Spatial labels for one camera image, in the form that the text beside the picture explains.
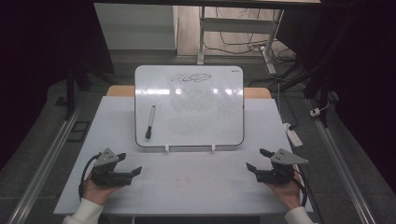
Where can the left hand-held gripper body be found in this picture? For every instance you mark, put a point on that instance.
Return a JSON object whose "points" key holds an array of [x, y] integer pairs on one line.
{"points": [[107, 174]]}

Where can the silver marker pen black cap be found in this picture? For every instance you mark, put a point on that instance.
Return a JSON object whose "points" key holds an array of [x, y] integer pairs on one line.
{"points": [[150, 121]]}

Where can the white power strip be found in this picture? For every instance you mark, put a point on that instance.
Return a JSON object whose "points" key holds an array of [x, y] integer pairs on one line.
{"points": [[293, 135]]}

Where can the person's right hand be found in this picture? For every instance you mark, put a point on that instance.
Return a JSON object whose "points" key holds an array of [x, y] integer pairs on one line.
{"points": [[288, 193]]}

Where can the white whiteboard stand clip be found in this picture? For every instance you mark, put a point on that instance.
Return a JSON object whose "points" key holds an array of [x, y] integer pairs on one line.
{"points": [[213, 148], [167, 148]]}

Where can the white cabinet panel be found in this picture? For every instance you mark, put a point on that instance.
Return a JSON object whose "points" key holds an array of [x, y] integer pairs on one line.
{"points": [[135, 26]]}

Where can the person's left hand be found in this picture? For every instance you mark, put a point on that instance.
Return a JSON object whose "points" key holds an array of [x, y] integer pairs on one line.
{"points": [[97, 193]]}

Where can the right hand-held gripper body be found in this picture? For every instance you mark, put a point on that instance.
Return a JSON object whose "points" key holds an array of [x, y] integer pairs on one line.
{"points": [[278, 172]]}

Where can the white metal desk frame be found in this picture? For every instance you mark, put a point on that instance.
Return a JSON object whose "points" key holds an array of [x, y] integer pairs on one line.
{"points": [[236, 25]]}

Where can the small white adapter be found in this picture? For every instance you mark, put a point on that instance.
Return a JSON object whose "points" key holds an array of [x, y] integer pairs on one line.
{"points": [[315, 112]]}

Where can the black metal stand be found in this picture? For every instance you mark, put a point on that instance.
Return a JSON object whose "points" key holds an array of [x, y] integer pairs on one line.
{"points": [[322, 93], [71, 93]]}

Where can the white whiteboard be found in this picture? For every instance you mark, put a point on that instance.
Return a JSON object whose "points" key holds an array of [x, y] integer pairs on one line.
{"points": [[190, 109]]}

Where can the black rectangular floor frame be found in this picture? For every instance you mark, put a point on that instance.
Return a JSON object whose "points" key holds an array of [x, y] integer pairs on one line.
{"points": [[78, 131]]}

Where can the aluminium floor rail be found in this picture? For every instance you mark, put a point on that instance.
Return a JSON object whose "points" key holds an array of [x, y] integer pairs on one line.
{"points": [[43, 168], [342, 168]]}

